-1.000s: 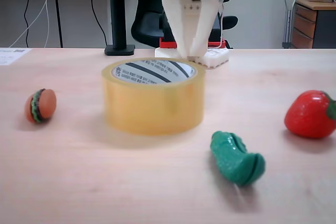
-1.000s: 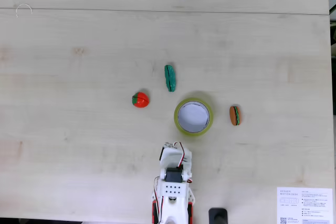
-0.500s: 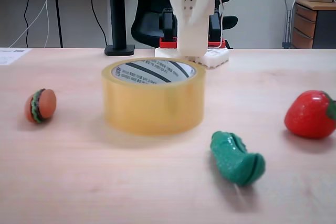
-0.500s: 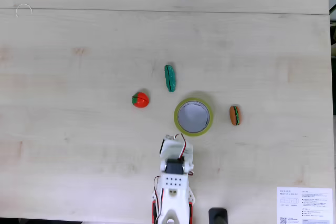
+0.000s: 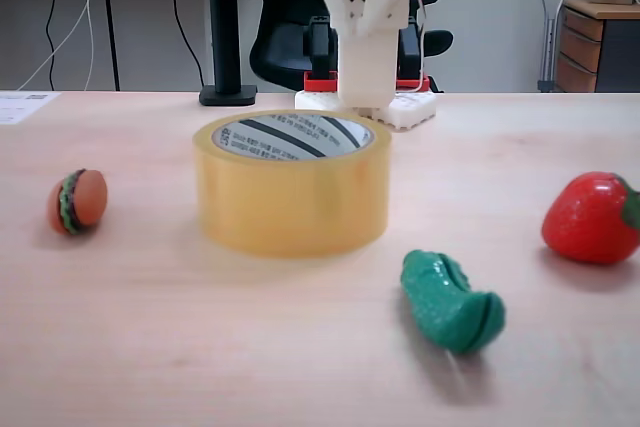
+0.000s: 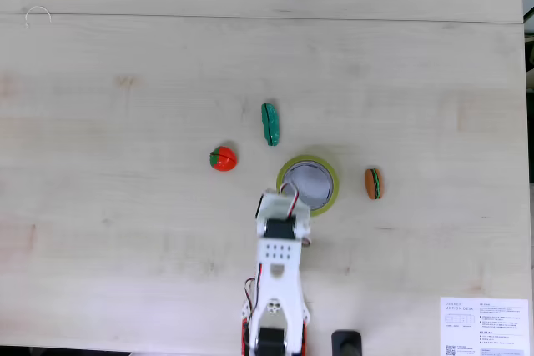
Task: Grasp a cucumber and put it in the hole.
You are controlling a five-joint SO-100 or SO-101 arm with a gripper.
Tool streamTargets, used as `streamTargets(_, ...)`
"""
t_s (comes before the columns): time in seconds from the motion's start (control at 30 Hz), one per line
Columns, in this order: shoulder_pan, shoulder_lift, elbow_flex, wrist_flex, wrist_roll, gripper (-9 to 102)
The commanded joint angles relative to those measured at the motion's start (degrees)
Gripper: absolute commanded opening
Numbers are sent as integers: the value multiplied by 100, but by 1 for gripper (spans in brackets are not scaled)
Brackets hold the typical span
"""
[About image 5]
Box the green toy cucumber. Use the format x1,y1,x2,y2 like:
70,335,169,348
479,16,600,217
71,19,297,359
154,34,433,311
399,248,507,356

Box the black office chair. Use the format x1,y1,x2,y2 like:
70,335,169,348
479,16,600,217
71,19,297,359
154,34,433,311
244,0,455,93

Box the yellowish packing tape roll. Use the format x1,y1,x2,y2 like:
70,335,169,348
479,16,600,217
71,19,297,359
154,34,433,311
192,109,392,259

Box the grey metal crutch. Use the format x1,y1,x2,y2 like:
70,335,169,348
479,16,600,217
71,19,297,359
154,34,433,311
537,0,576,93

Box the wooden drawer cabinet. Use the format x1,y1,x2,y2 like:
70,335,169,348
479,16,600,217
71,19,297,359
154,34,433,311
554,0,640,93

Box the red toy strawberry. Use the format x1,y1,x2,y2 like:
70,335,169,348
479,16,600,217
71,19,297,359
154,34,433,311
541,170,640,266

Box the toy hamburger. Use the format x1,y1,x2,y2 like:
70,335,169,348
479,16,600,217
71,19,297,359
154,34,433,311
47,168,109,236

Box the white printed paper sheet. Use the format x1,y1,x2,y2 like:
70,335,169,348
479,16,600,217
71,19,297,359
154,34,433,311
0,90,62,127

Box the black cable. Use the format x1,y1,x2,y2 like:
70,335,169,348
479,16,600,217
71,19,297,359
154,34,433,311
163,0,207,88
27,0,69,92

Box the white cable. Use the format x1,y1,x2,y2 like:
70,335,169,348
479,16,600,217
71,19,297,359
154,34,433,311
19,0,124,91

